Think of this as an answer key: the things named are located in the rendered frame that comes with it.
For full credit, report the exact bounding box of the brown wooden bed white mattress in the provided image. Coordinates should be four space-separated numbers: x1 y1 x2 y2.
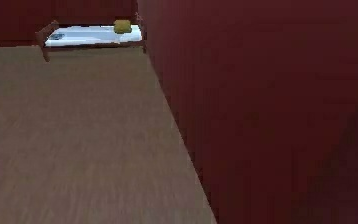
35 12 148 63

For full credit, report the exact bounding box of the yellow pillow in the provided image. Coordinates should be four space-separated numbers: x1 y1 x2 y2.
113 19 133 35

